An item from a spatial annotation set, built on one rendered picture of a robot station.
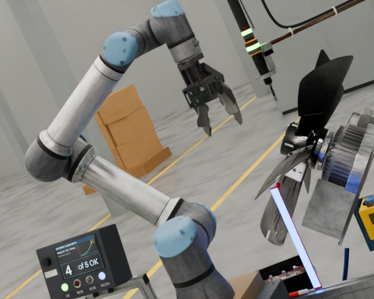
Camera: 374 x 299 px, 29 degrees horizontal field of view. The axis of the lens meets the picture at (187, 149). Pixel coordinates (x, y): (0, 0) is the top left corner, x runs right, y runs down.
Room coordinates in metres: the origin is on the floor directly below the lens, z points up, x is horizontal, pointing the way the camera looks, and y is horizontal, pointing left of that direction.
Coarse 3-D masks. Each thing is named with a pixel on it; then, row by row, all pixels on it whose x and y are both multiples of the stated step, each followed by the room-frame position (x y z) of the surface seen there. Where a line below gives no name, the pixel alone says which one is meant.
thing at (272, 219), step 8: (288, 184) 2.44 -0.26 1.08; (296, 184) 2.41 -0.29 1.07; (280, 192) 2.45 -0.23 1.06; (288, 192) 2.42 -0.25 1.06; (296, 192) 2.39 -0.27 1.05; (272, 200) 2.49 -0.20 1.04; (288, 200) 2.41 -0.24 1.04; (296, 200) 2.38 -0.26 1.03; (272, 208) 2.47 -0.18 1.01; (288, 208) 2.39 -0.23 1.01; (264, 216) 2.52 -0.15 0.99; (272, 216) 2.45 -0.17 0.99; (280, 216) 2.41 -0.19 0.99; (264, 224) 2.50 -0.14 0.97; (272, 224) 2.44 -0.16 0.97; (280, 224) 2.40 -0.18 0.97; (264, 232) 2.48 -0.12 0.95; (272, 232) 2.42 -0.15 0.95; (280, 232) 2.38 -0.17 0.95; (272, 240) 2.40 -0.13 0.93; (280, 240) 2.36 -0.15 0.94
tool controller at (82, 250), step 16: (112, 224) 2.33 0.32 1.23; (64, 240) 2.31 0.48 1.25; (80, 240) 2.28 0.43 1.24; (96, 240) 2.25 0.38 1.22; (112, 240) 2.29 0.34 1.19; (48, 256) 2.33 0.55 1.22; (64, 256) 2.30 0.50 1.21; (80, 256) 2.27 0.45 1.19; (96, 256) 2.24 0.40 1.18; (112, 256) 2.25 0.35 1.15; (48, 272) 2.33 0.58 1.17; (80, 272) 2.27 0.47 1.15; (96, 272) 2.24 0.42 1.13; (112, 272) 2.22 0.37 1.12; (128, 272) 2.29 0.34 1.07; (48, 288) 2.33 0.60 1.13; (80, 288) 2.27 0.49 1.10; (96, 288) 2.24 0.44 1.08; (112, 288) 2.29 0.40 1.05
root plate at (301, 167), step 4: (300, 164) 2.42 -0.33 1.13; (304, 164) 2.41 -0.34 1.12; (296, 168) 2.43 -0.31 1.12; (300, 168) 2.42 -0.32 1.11; (304, 168) 2.40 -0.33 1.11; (288, 172) 2.46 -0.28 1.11; (292, 172) 2.44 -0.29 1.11; (296, 172) 2.43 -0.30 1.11; (304, 172) 2.40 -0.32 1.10; (288, 176) 2.45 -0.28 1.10; (292, 176) 2.44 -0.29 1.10; (296, 176) 2.42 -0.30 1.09; (300, 176) 2.41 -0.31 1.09; (300, 180) 2.40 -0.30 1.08
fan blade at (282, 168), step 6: (306, 150) 2.31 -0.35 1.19; (288, 156) 2.33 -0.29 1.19; (294, 156) 2.29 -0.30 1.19; (300, 156) 2.25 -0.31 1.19; (306, 156) 2.18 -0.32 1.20; (282, 162) 2.31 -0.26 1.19; (288, 162) 2.25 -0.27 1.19; (294, 162) 2.20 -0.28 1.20; (300, 162) 2.10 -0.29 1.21; (276, 168) 2.29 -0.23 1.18; (282, 168) 2.21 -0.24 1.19; (288, 168) 2.15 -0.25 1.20; (270, 174) 2.27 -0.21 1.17; (276, 174) 2.20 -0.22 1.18; (282, 174) 2.13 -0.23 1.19; (270, 180) 2.19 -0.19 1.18; (276, 180) 2.13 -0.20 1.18; (264, 186) 2.20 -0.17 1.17; (258, 192) 2.21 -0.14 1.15
